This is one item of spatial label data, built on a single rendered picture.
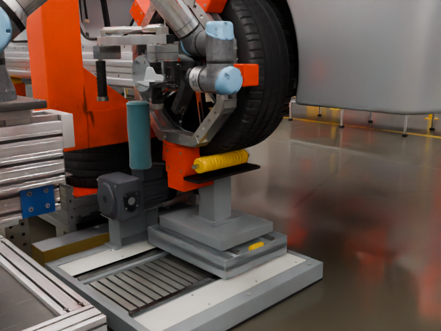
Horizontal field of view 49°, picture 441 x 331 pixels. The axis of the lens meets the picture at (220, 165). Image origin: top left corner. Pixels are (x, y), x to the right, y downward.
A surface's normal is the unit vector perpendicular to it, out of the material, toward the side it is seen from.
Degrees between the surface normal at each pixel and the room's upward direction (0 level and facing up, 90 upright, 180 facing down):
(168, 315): 0
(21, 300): 0
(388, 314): 0
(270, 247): 90
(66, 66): 90
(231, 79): 90
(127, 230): 90
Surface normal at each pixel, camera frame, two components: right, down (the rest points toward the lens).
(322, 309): -0.01, -0.97
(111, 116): 0.69, 0.17
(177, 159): -0.73, 0.17
